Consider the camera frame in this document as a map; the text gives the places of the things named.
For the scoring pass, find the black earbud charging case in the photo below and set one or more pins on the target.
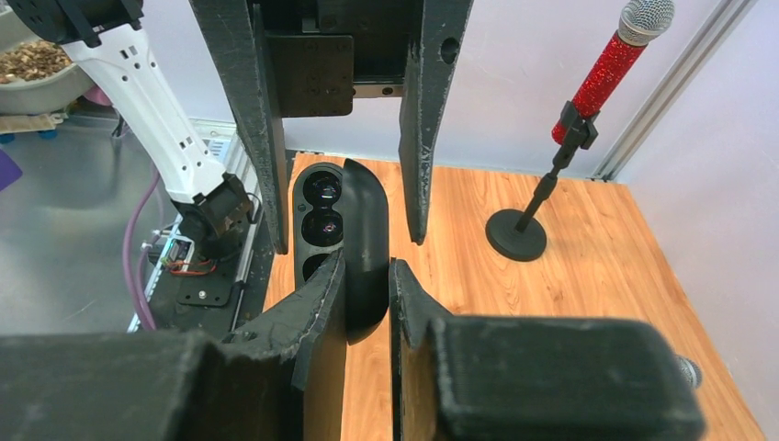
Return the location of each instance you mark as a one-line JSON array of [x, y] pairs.
[[345, 207]]

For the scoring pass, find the silver glitter microphone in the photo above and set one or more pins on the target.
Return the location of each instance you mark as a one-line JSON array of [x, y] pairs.
[[691, 371]]

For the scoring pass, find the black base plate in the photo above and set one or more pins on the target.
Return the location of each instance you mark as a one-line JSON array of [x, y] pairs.
[[186, 291]]

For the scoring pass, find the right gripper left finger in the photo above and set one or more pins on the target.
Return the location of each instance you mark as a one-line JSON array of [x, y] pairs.
[[278, 377]]

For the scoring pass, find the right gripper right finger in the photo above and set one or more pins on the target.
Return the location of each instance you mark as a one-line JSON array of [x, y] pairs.
[[471, 377]]

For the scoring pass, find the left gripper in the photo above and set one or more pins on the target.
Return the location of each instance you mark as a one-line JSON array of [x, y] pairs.
[[306, 59]]

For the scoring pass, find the metal tray with pellets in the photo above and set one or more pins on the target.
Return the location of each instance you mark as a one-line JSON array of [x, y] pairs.
[[38, 77]]

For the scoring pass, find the purple plastic piece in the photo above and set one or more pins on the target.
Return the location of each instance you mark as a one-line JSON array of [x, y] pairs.
[[10, 172]]

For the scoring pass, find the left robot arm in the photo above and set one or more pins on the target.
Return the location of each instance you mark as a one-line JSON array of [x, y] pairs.
[[107, 41]]

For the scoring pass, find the red glitter microphone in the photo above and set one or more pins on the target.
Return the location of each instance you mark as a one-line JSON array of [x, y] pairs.
[[640, 22]]

